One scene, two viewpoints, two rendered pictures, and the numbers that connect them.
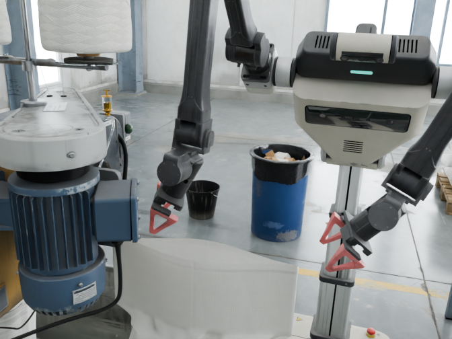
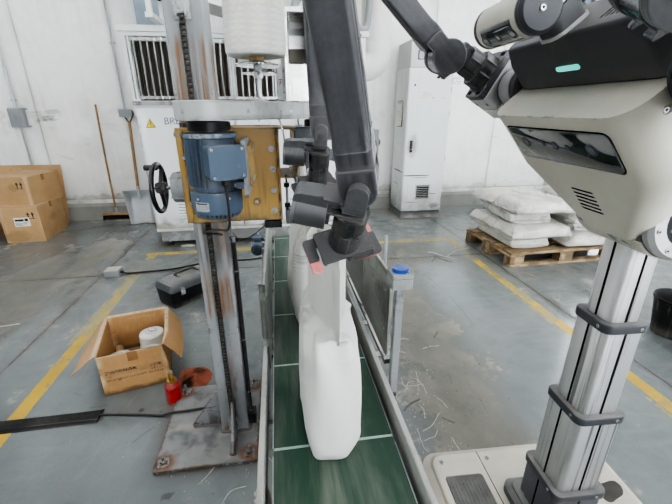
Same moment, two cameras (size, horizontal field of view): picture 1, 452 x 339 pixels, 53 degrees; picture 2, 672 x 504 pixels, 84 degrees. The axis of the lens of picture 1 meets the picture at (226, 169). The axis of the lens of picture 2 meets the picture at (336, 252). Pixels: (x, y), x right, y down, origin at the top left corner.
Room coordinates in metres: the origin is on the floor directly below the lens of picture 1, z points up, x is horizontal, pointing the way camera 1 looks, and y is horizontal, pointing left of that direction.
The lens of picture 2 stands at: (0.63, -0.89, 1.39)
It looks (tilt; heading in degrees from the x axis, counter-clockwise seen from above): 21 degrees down; 67
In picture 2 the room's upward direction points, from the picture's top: straight up
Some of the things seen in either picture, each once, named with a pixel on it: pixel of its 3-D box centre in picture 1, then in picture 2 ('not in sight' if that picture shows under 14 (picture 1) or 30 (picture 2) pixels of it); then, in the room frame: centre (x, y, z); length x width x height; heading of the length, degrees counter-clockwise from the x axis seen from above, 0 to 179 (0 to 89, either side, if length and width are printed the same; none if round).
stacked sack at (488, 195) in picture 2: not in sight; (508, 194); (3.83, 1.96, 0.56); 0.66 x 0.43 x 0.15; 163
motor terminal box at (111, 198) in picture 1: (118, 215); (224, 166); (0.76, 0.19, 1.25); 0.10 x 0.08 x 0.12; 10
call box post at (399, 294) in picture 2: not in sight; (393, 371); (1.34, 0.17, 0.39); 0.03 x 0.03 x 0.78; 75
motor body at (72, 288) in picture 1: (60, 238); (214, 175); (0.74, 0.30, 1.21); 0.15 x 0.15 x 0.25
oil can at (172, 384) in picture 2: not in sight; (170, 383); (0.47, 0.82, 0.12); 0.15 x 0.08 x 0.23; 75
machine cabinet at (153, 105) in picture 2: not in sight; (258, 141); (1.58, 3.59, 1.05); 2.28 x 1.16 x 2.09; 165
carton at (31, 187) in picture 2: not in sight; (28, 187); (-0.93, 4.42, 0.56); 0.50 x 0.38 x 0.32; 67
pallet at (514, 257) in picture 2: not in sight; (537, 242); (4.07, 1.70, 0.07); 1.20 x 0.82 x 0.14; 167
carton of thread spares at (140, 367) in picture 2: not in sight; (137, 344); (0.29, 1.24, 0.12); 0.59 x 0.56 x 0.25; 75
